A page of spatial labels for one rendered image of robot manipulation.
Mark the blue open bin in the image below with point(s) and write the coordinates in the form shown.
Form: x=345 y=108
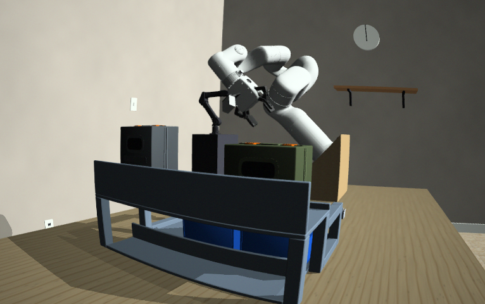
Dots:
x=211 y=234
x=267 y=245

